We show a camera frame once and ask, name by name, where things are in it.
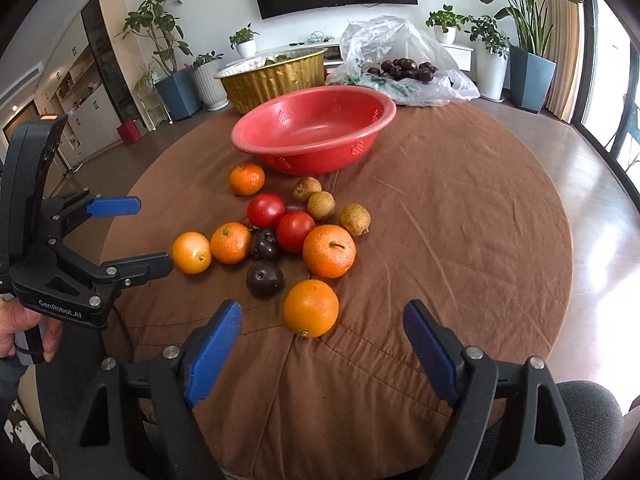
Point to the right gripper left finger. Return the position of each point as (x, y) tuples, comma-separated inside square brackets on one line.
[(137, 421)]

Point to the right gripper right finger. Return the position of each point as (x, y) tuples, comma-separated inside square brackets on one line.
[(535, 439)]

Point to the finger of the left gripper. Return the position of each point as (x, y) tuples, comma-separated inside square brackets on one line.
[(92, 283), (64, 213)]

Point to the yellow orange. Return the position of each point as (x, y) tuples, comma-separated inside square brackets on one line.
[(191, 253)]

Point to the large orange front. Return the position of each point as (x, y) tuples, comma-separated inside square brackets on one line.
[(310, 308)]

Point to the large orange with stem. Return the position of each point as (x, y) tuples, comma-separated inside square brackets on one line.
[(329, 251)]

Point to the brown longan fruit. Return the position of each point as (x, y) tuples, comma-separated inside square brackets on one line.
[(321, 206), (305, 187), (355, 219)]

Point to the left hand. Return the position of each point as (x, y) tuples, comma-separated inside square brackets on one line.
[(14, 318)]

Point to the grey chair seat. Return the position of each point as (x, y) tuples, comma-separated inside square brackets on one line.
[(597, 422)]

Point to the red box on floor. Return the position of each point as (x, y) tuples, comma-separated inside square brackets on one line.
[(129, 132)]

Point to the tangerine left middle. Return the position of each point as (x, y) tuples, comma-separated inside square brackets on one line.
[(230, 243)]

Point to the wooden shelf cabinet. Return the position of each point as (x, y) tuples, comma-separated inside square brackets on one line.
[(90, 78)]

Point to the dark plum front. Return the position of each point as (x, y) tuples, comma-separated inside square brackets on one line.
[(264, 279)]

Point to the dark plum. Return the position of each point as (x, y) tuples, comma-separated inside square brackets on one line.
[(264, 246), (264, 279)]

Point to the dark plum middle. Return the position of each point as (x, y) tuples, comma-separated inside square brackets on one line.
[(264, 246)]

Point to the tall plant blue pot left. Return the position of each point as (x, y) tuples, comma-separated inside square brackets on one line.
[(154, 20)]

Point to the tall plant blue pot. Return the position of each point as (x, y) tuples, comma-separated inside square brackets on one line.
[(154, 20), (531, 71)]

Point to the small tangerine near bowl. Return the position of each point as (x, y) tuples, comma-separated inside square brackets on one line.
[(246, 179)]

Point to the red tomato upper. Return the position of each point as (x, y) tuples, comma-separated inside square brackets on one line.
[(265, 210)]

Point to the red tomato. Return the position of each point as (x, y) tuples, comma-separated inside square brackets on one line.
[(292, 230), (265, 210)]

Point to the plant white ribbed pot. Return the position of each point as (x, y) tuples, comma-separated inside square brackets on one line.
[(210, 89)]

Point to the red tomato lower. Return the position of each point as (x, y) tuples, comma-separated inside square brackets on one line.
[(292, 230)]

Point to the gold foil basin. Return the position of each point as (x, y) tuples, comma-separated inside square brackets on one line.
[(257, 80)]

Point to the brown longan fruit top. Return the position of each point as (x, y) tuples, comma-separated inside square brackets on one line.
[(305, 187)]

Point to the small plant white pot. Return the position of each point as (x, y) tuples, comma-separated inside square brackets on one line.
[(243, 41)]

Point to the red plastic colander bowl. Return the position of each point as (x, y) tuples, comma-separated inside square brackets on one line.
[(314, 131)]

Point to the white tv cabinet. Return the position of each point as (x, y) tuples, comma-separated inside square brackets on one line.
[(332, 58)]

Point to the clear plastic bag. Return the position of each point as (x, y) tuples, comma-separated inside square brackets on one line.
[(390, 55)]

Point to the tall plant blue pot right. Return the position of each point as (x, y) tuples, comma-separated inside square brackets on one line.
[(531, 71)]

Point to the pile of dark plums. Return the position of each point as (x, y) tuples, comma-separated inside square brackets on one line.
[(404, 68)]

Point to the bushy plant white tall pot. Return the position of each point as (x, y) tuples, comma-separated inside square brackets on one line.
[(492, 55)]

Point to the beige curtain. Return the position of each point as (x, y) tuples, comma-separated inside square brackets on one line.
[(566, 48)]

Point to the small plant on cabinet right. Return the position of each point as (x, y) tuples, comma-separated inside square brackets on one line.
[(446, 22)]

